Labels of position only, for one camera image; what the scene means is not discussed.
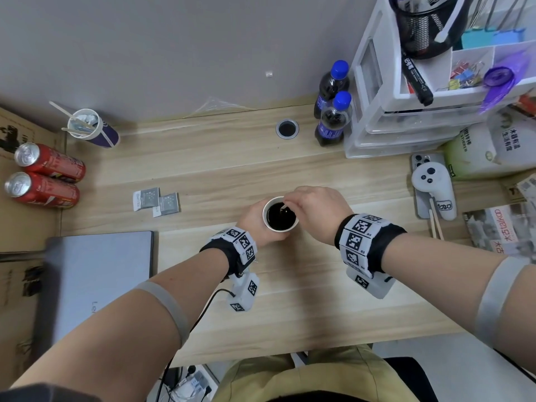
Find person's left hand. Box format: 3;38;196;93
236;199;280;248

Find person's right hand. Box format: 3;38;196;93
284;186;356;245

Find white paper cup of coffee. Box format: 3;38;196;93
262;196;300;243

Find person's right forearm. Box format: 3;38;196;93
379;229;536;367

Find person's left forearm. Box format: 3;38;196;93
8;248;231;392

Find black marker-tag left wristband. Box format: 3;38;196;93
199;227;259;281

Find black marker-tag wristband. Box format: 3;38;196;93
334;213;408;277
199;227;259;281

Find black marker-tag right wristband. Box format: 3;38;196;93
334;213;408;277

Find blue-capped cola bottle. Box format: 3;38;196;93
314;90;353;148
314;59;351;120

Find grey sachet packet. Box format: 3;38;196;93
133;187;161;212
152;193;181;218

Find clear plastic film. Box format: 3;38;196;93
193;96;256;118

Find grey smartphone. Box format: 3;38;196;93
410;152;447;220

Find white handheld controller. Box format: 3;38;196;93
411;162;458;221

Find white plastic drawer organizer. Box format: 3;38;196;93
343;0;536;160

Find pair of wooden chopsticks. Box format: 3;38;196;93
428;197;445;241

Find black marker pen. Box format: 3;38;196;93
401;49;434;107

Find khaki trousers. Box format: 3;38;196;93
213;344;419;402

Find grey laptop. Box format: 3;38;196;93
33;230;155;360

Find purple paper cup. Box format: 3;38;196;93
67;108;121;149

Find white power strip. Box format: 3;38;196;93
169;365;220;402

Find wooden stirrer stick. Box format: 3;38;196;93
49;100;84;124
61;121;100;134

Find white and green bag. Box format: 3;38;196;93
443;105;536;181

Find printed tissue pack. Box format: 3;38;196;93
462;202;536;264

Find red drink can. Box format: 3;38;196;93
14;142;87;183
4;171;81;210

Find black chair seat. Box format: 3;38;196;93
383;356;440;402

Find pile of coloured binder clips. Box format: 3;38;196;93
449;60;486;91

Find black mesh pen holder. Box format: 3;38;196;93
388;0;466;60

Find brown cardboard box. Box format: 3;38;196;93
0;105;68;375

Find black binder clips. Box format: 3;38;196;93
22;265;45;298

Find round desk cable grommet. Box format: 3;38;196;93
276;119;300;140

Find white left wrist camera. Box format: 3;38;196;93
228;270;260;312

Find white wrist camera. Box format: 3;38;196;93
228;270;260;312
346;267;395;300

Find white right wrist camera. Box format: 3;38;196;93
346;267;395;300

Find black cable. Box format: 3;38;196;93
156;288;236;402

